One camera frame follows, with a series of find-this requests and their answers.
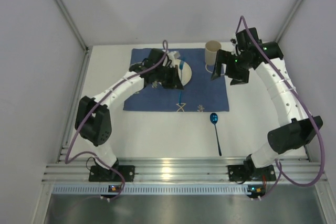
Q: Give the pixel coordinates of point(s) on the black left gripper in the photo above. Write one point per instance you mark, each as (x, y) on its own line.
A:
(169, 76)

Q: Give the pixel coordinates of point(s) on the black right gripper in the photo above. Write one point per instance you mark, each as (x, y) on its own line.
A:
(228, 66)

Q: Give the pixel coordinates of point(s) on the beige cup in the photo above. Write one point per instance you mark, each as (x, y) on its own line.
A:
(211, 49)

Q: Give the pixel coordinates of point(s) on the cream round plate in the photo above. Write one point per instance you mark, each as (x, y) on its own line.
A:
(184, 71)

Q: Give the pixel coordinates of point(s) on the blue cloth placemat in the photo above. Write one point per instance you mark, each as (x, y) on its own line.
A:
(201, 94)

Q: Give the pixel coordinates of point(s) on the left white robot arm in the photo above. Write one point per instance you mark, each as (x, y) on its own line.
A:
(93, 120)

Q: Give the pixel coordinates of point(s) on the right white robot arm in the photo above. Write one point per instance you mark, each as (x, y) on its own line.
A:
(297, 127)

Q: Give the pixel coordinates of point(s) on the dark blue spoon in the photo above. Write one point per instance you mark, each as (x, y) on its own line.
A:
(214, 119)

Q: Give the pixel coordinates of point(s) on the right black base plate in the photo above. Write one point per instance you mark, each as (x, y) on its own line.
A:
(241, 174)

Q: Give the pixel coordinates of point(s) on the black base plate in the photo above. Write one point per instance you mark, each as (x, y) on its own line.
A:
(99, 174)
(241, 174)

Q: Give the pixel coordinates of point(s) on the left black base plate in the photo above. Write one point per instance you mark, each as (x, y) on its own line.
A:
(99, 174)

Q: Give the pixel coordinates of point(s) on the aluminium frame rail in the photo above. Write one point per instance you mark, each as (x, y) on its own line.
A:
(175, 170)

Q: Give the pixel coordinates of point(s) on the slotted grey cable duct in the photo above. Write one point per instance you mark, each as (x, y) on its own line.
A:
(158, 189)

